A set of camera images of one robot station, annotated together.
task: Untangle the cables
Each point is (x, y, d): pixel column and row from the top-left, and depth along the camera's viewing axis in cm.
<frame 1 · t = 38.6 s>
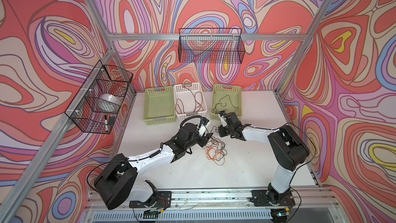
left hand: (210, 130, 81), fingers open
right hand: (221, 131, 97), fingers closed
left green perforated plastic basket: (159, 106, 114), on the table
white perforated plastic basket: (189, 100, 117), on the table
right green perforated plastic basket: (226, 97, 117), on the table

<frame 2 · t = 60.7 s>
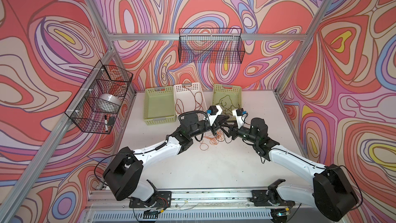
left hand: (229, 117, 69), fingers closed
right hand: (222, 127, 80), fingers open
the named things where they were.

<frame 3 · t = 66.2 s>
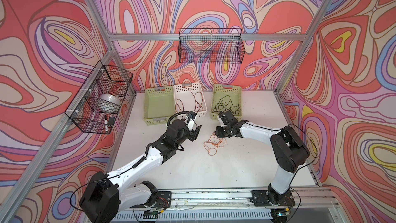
left hand: (197, 121, 79), fingers open
right hand: (219, 135, 94), fingers open
the named things where they were.

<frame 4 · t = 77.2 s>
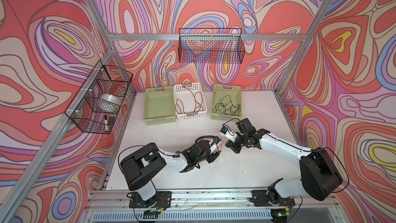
left hand: (219, 146, 86), fingers open
right hand: (229, 147, 87), fingers closed
the named things where they were.

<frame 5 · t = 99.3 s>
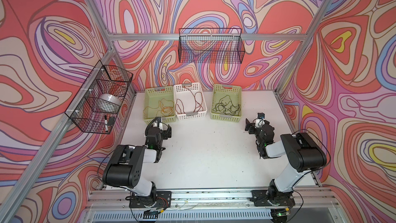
left hand: (162, 123, 93), fingers open
right hand: (254, 121, 96), fingers open
the named things where they were.

